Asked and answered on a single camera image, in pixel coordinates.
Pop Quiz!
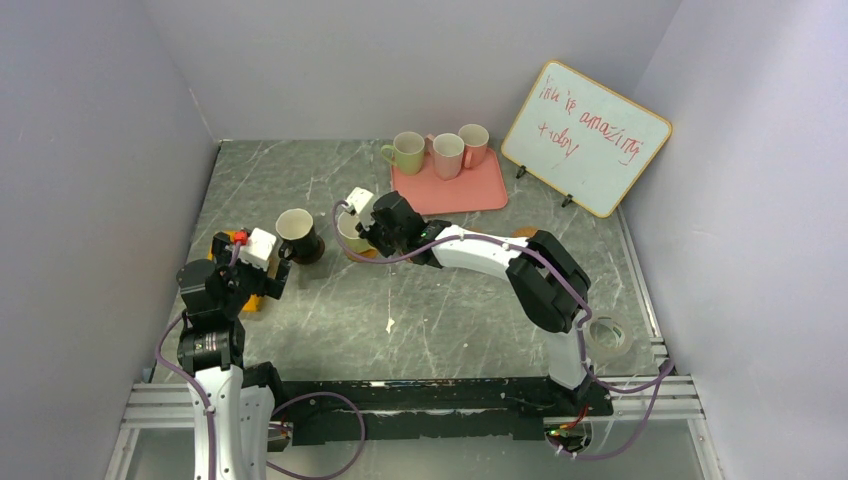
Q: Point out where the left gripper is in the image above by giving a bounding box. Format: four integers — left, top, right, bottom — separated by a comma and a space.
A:
211, 232, 288, 316

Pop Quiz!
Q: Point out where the light wooden coaster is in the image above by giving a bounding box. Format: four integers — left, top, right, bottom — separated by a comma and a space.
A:
345, 248, 379, 263

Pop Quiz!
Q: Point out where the green mug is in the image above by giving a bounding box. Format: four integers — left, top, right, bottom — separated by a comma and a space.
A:
337, 212, 372, 254
380, 131, 425, 176

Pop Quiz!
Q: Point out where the black mug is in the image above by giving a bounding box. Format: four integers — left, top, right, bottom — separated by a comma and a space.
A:
275, 208, 325, 265

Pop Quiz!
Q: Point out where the pink mug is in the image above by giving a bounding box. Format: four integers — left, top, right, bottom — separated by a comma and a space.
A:
426, 133, 465, 180
458, 124, 490, 169

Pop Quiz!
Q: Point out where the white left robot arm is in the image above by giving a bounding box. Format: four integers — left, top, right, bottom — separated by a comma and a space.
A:
176, 228, 288, 479

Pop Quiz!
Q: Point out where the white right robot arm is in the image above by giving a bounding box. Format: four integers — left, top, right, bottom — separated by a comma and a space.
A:
332, 187, 591, 415

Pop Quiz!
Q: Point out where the yellow plastic bin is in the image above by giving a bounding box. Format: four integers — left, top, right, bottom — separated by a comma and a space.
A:
206, 230, 262, 313

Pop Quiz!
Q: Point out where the pink serving tray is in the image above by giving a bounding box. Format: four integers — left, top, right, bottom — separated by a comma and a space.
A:
390, 148, 508, 216

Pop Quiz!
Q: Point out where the whiteboard with red writing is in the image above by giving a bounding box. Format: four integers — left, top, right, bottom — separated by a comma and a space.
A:
501, 60, 673, 218

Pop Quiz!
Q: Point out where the clear tape roll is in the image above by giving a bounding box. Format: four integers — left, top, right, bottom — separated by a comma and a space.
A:
584, 315, 634, 362

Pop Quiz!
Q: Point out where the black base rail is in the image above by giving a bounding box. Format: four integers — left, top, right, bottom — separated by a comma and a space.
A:
269, 377, 614, 446

